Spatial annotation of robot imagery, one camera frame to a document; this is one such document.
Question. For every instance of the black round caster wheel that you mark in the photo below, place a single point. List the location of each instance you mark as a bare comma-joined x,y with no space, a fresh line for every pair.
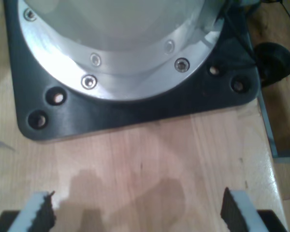
273,62

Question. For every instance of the grey metal frame bar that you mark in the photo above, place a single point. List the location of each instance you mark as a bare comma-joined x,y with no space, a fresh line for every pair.
268,128

